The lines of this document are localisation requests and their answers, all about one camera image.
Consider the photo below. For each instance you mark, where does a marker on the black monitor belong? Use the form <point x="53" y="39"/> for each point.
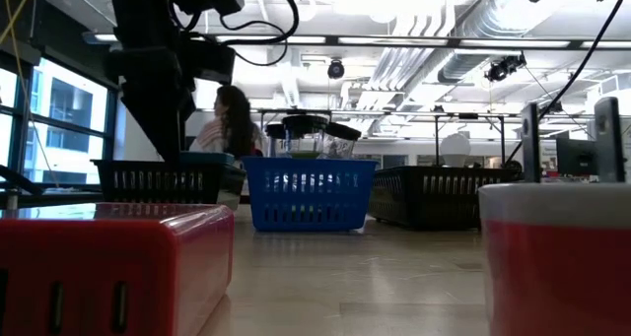
<point x="576" y="156"/>

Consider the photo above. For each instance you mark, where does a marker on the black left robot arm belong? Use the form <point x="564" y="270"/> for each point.
<point x="143" y="11"/>

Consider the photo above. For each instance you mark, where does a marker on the red charger with prongs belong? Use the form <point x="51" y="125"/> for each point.
<point x="98" y="267"/>

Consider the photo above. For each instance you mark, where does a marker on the green sand timer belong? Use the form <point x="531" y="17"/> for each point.
<point x="304" y="139"/>

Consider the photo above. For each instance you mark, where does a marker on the black aluminium table frame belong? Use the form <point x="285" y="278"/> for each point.
<point x="49" y="198"/>

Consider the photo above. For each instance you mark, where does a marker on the teal box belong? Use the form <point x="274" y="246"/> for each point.
<point x="207" y="157"/>

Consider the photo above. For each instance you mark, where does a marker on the blue slotted basket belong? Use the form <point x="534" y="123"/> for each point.
<point x="310" y="200"/>

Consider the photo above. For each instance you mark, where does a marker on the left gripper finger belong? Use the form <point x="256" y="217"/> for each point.
<point x="162" y="124"/>

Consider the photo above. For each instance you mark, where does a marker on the long black crossbeam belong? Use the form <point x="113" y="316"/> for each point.
<point x="453" y="44"/>

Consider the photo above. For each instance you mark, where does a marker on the black background table frame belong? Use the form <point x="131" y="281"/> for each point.
<point x="436" y="139"/>

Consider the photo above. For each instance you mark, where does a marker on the person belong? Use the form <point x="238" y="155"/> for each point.
<point x="231" y="129"/>

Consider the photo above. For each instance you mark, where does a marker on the white light bulb lamp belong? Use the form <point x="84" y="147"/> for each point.
<point x="454" y="149"/>

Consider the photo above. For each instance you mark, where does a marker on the black spotlight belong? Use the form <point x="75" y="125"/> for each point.
<point x="503" y="67"/>

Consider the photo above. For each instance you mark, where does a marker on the red and white charger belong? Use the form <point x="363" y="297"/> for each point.
<point x="557" y="257"/>

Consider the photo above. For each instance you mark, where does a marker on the black round camera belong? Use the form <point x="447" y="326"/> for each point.
<point x="336" y="69"/>

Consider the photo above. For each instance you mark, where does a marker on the black slotted basket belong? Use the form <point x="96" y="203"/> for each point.
<point x="443" y="208"/>
<point x="217" y="188"/>

